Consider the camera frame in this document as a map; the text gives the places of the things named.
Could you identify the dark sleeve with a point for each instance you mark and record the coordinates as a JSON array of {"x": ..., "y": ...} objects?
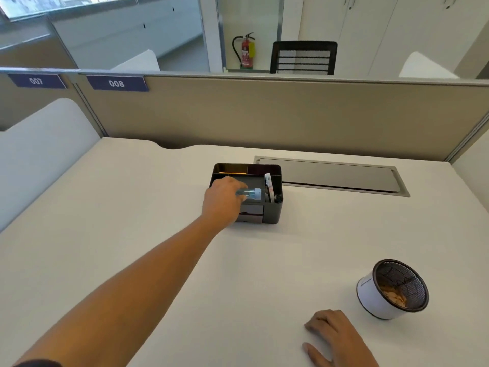
[{"x": 38, "y": 363}]

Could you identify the long beige desk partition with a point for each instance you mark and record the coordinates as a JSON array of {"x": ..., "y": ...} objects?
[{"x": 290, "y": 114}]

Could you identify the person's right thumb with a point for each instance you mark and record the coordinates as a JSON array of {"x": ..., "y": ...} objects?
[{"x": 315, "y": 354}]

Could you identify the black desk organizer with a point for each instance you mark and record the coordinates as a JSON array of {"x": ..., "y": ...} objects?
[{"x": 273, "y": 212}]

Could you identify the white cabinet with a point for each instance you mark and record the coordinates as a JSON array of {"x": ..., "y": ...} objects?
[{"x": 382, "y": 30}]

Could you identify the black mesh cup white label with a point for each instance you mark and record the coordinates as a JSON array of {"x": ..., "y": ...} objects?
[{"x": 372, "y": 296}]

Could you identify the white side divider panel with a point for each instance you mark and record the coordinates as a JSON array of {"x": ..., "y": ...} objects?
[
  {"x": 38, "y": 152},
  {"x": 473, "y": 164}
]

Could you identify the white chair back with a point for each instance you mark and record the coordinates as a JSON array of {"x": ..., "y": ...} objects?
[
  {"x": 426, "y": 66},
  {"x": 137, "y": 61}
]

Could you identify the person's left fingers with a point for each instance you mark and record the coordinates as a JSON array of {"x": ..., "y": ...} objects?
[{"x": 235, "y": 184}]

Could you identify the red fire extinguisher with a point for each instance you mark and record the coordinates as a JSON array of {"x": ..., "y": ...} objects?
[{"x": 247, "y": 52}]

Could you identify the clear tube with blue cap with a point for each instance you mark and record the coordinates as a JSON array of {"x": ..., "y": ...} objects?
[{"x": 252, "y": 194}]

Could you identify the short beige desk partition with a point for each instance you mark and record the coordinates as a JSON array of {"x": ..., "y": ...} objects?
[{"x": 23, "y": 106}]

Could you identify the person's left hand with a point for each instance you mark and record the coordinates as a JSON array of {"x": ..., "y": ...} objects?
[{"x": 219, "y": 202}]

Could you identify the blue number label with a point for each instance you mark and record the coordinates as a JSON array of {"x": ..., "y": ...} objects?
[
  {"x": 36, "y": 80},
  {"x": 116, "y": 83}
]

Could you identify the person's right hand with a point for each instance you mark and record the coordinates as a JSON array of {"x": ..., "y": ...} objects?
[{"x": 342, "y": 340}]

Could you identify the white correction tape dispenser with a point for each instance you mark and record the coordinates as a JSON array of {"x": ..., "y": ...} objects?
[{"x": 269, "y": 186}]

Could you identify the wooden clips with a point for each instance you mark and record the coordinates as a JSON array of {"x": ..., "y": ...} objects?
[{"x": 395, "y": 298}]

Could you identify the black mesh office chair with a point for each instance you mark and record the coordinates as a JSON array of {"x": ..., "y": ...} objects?
[{"x": 303, "y": 57}]

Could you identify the orange sticky note pad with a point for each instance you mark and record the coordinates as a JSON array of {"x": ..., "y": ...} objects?
[{"x": 233, "y": 173}]

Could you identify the person's left forearm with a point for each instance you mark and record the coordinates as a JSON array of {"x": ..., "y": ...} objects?
[{"x": 126, "y": 294}]

